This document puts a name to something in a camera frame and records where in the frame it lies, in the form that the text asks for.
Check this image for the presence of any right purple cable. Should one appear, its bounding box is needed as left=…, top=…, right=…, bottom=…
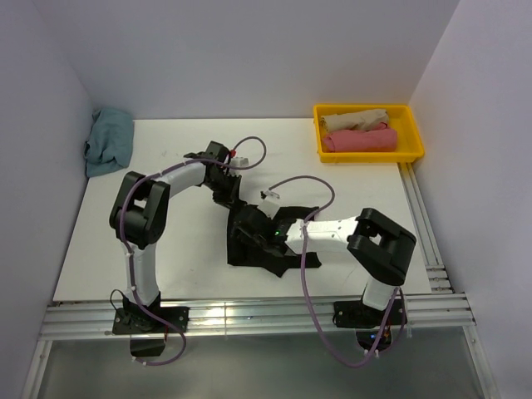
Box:
left=265, top=175, right=408, bottom=369

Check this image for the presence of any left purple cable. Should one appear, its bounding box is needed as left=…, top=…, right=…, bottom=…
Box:
left=118, top=135, right=267, bottom=367

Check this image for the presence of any blue crumpled t-shirt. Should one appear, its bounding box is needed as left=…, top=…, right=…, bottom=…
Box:
left=84, top=107, right=134, bottom=178

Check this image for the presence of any pink rolled t-shirt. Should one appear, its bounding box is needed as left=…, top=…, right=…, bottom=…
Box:
left=323, top=128, right=397, bottom=153

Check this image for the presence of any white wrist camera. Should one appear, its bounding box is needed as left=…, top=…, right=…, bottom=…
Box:
left=229, top=150, right=249, bottom=170
left=257, top=190, right=281, bottom=219

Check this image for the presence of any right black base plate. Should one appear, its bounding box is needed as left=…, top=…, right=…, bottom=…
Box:
left=332, top=299, right=407, bottom=329

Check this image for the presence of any beige rolled t-shirt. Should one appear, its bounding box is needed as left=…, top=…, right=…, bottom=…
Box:
left=320, top=109, right=389, bottom=132

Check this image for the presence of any yellow plastic bin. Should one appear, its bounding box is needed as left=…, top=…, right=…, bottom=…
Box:
left=313, top=104, right=425, bottom=163

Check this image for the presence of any black t-shirt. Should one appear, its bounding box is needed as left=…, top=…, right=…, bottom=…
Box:
left=226, top=202, right=317, bottom=278

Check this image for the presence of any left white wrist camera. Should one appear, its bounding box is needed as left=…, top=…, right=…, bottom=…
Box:
left=229, top=150, right=249, bottom=170

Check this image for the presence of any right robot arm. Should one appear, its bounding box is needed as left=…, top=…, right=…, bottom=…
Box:
left=227, top=204, right=416, bottom=324

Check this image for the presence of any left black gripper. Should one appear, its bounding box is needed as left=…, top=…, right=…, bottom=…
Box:
left=204, top=172, right=241, bottom=213

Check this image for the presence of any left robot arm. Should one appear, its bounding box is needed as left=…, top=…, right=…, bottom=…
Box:
left=109, top=141, right=249, bottom=332

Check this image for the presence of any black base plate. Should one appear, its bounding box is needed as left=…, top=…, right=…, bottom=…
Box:
left=332, top=299, right=407, bottom=329
left=111, top=301, right=190, bottom=335

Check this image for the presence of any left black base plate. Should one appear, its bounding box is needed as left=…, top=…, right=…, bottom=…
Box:
left=111, top=301, right=190, bottom=335

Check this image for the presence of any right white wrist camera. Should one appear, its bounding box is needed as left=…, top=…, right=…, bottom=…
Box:
left=257, top=190, right=281, bottom=219

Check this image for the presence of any purple cable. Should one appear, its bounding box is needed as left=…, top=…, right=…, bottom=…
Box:
left=265, top=175, right=408, bottom=369
left=118, top=135, right=267, bottom=367

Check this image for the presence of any aluminium mounting rail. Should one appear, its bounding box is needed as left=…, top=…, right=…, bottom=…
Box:
left=37, top=293, right=476, bottom=342

